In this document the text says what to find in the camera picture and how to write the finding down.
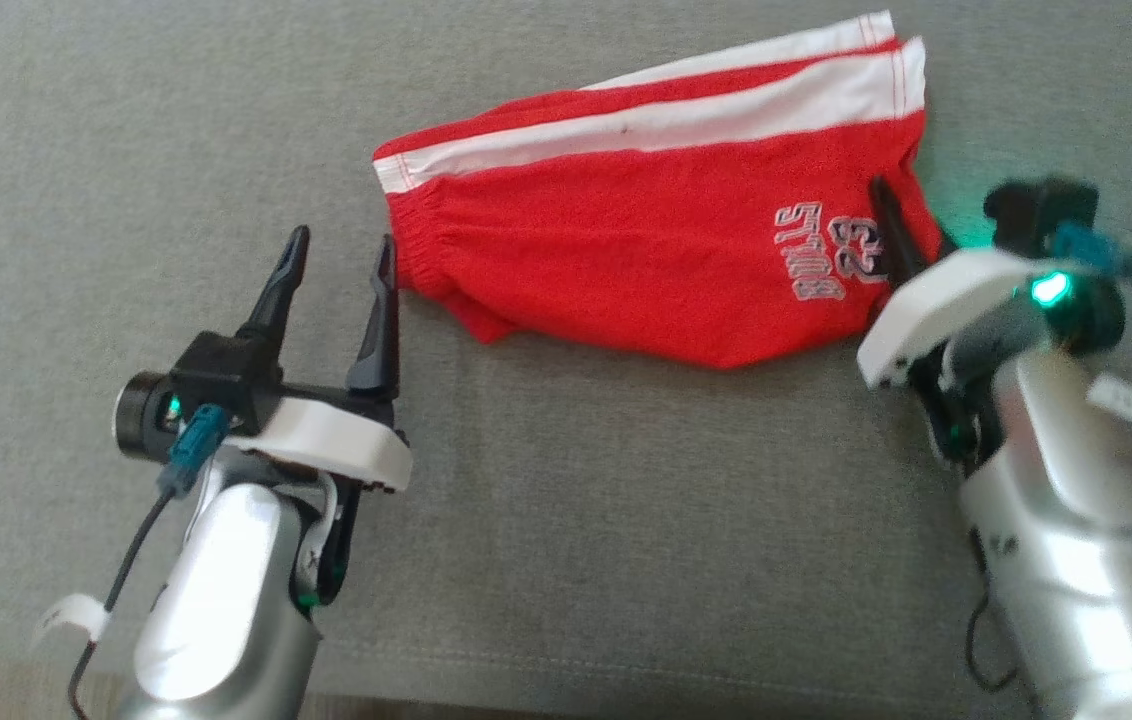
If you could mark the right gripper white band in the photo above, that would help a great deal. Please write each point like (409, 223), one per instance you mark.
(936, 305)

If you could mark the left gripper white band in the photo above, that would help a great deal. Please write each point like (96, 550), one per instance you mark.
(336, 445)

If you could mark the red shorts with white stripe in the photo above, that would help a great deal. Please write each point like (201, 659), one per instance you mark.
(626, 240)

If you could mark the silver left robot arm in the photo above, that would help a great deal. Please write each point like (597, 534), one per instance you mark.
(216, 600)

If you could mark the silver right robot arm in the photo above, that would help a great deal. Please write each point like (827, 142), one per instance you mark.
(1076, 560)

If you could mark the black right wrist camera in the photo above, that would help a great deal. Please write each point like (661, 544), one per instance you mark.
(1036, 210)

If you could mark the teal right camera connector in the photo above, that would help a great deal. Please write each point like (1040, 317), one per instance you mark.
(1091, 250)

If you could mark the teal camera connector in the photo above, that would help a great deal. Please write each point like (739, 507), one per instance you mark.
(1091, 250)
(191, 450)

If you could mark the teal left camera connector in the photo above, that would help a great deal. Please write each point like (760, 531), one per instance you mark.
(191, 450)

